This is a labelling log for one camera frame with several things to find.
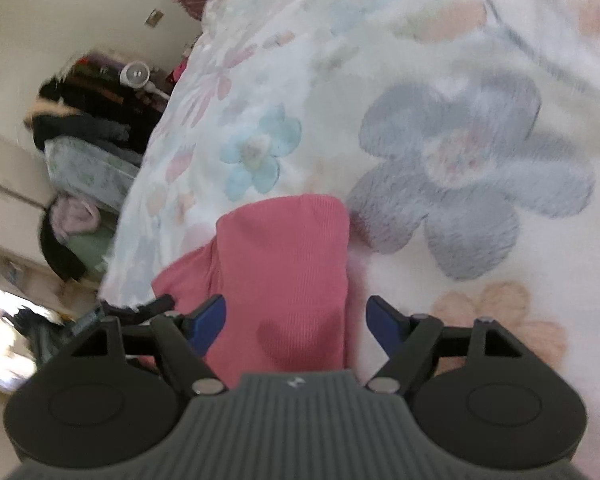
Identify pink turtleneck sweater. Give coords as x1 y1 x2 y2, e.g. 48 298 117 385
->
151 194 350 387

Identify white standing fan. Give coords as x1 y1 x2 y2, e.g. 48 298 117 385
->
119 61 170 101

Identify floral bed quilt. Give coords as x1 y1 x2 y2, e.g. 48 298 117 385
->
100 0 600 479

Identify brass wall socket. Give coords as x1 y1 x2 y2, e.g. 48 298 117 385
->
145 9 163 28

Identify dark hanging clothes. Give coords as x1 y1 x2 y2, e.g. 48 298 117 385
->
24 50 169 156

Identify pink cloth beside bed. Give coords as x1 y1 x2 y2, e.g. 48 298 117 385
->
166 56 188 84

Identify light floral hanging garment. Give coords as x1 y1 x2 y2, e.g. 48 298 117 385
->
44 136 140 214

